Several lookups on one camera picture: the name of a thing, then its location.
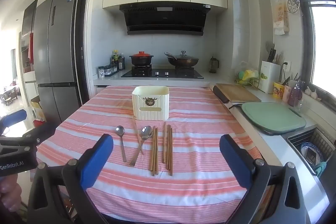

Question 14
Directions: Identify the blue white bowl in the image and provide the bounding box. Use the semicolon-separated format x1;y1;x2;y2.
300;142;323;166

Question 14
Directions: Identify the black pot red lid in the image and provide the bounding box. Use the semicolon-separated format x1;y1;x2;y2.
130;51;153;67

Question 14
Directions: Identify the hanging paper calendar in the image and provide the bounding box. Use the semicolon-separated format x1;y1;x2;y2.
273;0;289;36

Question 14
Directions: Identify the purple soap bottle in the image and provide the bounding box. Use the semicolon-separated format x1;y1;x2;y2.
288;81;302;107

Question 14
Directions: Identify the black range hood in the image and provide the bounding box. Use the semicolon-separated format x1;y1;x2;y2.
120;1;211;36

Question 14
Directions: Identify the grey steel refrigerator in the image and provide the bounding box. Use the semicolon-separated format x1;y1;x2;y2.
34;0;80;124

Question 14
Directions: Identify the person's left hand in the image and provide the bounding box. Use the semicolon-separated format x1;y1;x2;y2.
1;174;22;212

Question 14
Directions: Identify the striped pink white tablecloth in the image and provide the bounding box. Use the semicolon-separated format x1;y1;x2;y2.
37;86;261;223

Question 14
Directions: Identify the black wok glass lid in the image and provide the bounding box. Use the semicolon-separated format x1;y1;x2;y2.
164;51;199;68

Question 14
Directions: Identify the wire trivet on wall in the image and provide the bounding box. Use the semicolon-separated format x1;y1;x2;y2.
286;0;300;14

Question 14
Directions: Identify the spice jar rack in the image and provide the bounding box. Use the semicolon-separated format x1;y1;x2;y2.
98;65;118;79

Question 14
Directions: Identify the yellow green plastic bag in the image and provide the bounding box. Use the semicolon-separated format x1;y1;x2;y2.
236;69;259;85

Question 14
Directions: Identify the dark glass kettle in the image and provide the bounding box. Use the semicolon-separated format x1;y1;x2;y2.
209;57;219;73

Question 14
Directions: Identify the sauce bottles group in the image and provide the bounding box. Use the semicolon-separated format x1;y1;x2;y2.
111;50;125;72

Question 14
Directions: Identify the wooden cutting board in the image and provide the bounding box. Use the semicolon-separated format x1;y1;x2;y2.
215;84;261;103

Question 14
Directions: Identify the yellow printed cup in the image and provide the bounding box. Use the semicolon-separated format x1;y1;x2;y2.
272;82;285;99

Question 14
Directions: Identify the black gas cooktop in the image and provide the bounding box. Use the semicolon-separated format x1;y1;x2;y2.
122;65;204;79

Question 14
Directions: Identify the green cutting board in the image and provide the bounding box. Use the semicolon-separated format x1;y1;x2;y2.
241;102;306;135

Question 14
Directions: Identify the single wooden chopstick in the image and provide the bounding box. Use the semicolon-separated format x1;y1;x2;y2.
133;117;143;154

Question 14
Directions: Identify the white knife block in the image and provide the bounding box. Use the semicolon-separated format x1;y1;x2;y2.
258;61;281;94

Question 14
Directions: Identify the steel spoon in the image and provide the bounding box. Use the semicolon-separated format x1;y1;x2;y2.
116;126;127;162
129;126;153;166

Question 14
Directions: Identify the cream utensil holder box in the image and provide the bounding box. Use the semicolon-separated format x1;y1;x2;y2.
131;86;170;121

